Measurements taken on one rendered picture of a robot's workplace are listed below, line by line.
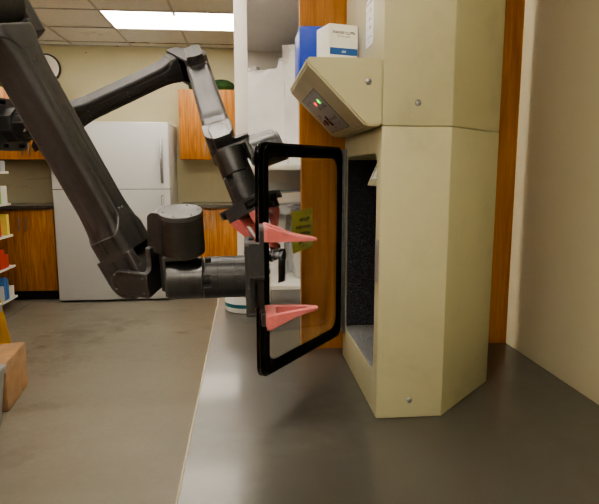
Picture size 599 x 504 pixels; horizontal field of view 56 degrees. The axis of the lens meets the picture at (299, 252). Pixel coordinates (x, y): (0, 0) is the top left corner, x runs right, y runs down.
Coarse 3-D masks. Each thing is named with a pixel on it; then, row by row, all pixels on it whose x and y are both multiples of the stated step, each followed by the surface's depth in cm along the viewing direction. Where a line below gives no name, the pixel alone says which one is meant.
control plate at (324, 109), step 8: (312, 96) 98; (320, 96) 93; (304, 104) 111; (312, 104) 104; (320, 104) 98; (328, 104) 93; (312, 112) 111; (320, 112) 104; (328, 112) 98; (336, 112) 93; (320, 120) 111; (336, 120) 98; (328, 128) 111; (336, 128) 105
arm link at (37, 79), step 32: (0, 32) 66; (32, 32) 70; (0, 64) 68; (32, 64) 69; (32, 96) 69; (64, 96) 72; (32, 128) 71; (64, 128) 71; (64, 160) 72; (96, 160) 74; (96, 192) 72; (96, 224) 74; (128, 224) 75; (128, 256) 74
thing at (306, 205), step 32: (256, 160) 90; (288, 160) 98; (320, 160) 108; (256, 192) 91; (288, 192) 99; (320, 192) 109; (256, 224) 92; (288, 224) 99; (320, 224) 110; (288, 256) 100; (320, 256) 111; (288, 288) 101; (320, 288) 112; (256, 320) 94; (320, 320) 113
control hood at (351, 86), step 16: (304, 64) 86; (320, 64) 83; (336, 64) 83; (352, 64) 83; (368, 64) 83; (304, 80) 94; (320, 80) 84; (336, 80) 83; (352, 80) 84; (368, 80) 84; (304, 96) 105; (336, 96) 84; (352, 96) 84; (368, 96) 84; (352, 112) 85; (368, 112) 84; (352, 128) 94; (368, 128) 90
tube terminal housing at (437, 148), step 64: (384, 0) 82; (448, 0) 83; (384, 64) 84; (448, 64) 84; (384, 128) 85; (448, 128) 86; (384, 192) 86; (448, 192) 87; (384, 256) 88; (448, 256) 89; (384, 320) 90; (448, 320) 92; (384, 384) 91; (448, 384) 94
